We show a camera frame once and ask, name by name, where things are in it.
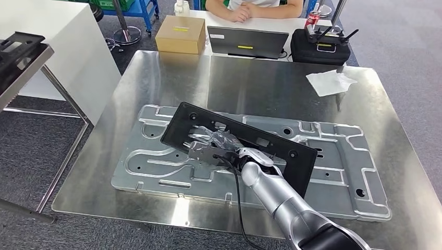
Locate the person's left hand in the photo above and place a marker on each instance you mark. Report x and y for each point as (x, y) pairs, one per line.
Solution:
(250, 7)

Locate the brown cardboard box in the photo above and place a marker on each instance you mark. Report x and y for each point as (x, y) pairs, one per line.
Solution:
(179, 38)

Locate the person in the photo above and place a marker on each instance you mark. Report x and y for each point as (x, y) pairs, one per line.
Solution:
(255, 2)

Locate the green plastic bin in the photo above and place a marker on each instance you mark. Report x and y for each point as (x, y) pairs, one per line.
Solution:
(110, 4)

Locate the person's right forearm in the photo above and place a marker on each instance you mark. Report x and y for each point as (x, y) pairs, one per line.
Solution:
(217, 8)

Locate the red drink can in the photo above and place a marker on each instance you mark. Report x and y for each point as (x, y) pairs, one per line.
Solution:
(312, 19)

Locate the black remote controller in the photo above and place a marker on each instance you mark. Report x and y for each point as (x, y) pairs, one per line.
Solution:
(324, 37)

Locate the black carry case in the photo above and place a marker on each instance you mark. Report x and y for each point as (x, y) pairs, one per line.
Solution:
(310, 55)

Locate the dark grey laptop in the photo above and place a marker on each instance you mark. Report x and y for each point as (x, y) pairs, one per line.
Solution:
(248, 41)

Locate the black plastic panel part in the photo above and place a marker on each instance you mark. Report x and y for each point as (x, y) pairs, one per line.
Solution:
(17, 51)
(297, 169)

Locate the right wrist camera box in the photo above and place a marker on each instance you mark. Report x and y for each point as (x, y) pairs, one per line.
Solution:
(203, 153)

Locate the blue metal cart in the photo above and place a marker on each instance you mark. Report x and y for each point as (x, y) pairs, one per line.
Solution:
(145, 10)

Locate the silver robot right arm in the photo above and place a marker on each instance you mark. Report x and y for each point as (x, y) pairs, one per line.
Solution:
(276, 196)

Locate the white paper tissue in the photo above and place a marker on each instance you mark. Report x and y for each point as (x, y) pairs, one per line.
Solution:
(329, 82)

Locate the steel table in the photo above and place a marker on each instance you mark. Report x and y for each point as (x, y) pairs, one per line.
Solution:
(34, 68)

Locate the steel workbench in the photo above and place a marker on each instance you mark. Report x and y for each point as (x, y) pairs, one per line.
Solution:
(241, 86)

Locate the white plastic bottle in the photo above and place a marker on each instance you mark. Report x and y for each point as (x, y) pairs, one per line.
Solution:
(181, 8)

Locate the person's right hand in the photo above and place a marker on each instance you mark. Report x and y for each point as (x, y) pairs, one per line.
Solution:
(240, 15)

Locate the grey stamped metal plate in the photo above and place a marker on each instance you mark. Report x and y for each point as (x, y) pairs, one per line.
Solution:
(345, 165)

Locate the person's hand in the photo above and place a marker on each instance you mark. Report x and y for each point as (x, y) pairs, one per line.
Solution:
(240, 15)
(250, 7)

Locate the person's left forearm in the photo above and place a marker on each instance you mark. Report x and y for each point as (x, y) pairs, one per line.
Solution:
(279, 12)

